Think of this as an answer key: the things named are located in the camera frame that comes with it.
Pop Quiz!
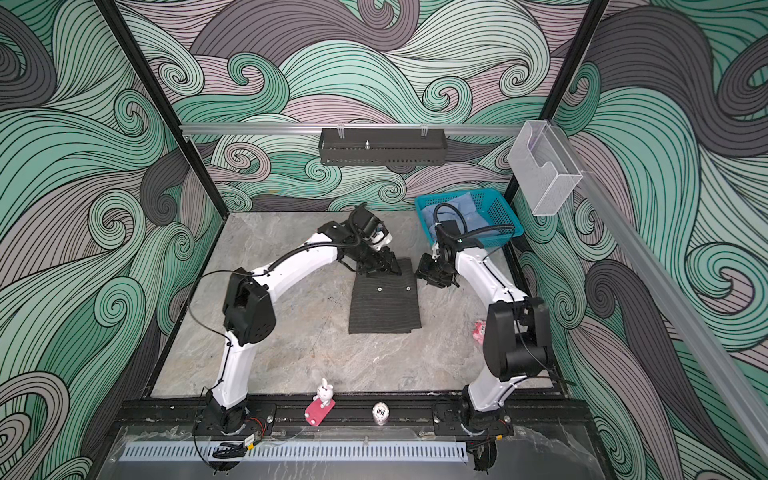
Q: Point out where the light blue shirt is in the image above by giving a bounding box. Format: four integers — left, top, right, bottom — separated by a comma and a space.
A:
420, 193, 489, 235

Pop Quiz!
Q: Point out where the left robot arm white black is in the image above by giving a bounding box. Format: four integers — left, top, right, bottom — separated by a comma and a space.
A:
205, 203, 402, 435

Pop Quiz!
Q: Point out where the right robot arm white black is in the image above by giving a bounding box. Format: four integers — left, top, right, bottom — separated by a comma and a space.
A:
417, 202, 557, 435

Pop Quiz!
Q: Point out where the aluminium rail right wall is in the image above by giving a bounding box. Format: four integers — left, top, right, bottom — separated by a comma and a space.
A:
546, 123, 767, 460

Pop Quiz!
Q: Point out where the white bunny on pink stand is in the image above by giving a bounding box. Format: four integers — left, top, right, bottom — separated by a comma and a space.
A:
304, 378, 335, 427

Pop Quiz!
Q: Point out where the pink plush toy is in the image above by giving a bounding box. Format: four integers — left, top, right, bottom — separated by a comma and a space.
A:
472, 321, 486, 345

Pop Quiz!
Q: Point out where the teal plastic basket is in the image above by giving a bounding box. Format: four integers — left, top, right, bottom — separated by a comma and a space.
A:
414, 188, 524, 249

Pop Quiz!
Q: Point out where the white slotted cable duct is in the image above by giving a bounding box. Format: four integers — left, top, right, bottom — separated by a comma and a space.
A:
118, 440, 469, 463

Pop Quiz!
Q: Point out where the aluminium rail back wall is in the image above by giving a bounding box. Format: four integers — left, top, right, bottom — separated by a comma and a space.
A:
179, 122, 523, 137

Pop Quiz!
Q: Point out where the dark grey pinstriped shirt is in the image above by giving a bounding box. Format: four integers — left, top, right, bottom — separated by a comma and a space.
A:
348, 258, 422, 334

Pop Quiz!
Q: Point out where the black perforated wall shelf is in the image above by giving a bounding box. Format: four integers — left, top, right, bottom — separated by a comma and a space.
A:
318, 127, 448, 167

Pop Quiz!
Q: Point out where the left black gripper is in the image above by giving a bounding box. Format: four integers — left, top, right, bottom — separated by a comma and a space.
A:
351, 240, 403, 277

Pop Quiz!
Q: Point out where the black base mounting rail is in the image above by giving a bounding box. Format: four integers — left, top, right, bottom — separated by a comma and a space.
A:
116, 392, 591, 438

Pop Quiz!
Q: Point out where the aluminium rail wall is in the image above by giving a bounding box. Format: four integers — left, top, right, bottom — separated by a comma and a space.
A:
179, 122, 523, 137
546, 123, 767, 460

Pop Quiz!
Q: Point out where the clear acrylic wall holder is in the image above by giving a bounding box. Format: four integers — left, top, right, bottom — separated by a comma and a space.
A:
507, 120, 583, 217

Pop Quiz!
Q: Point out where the small white round jar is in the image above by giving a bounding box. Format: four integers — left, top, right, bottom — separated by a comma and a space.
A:
372, 402, 390, 426

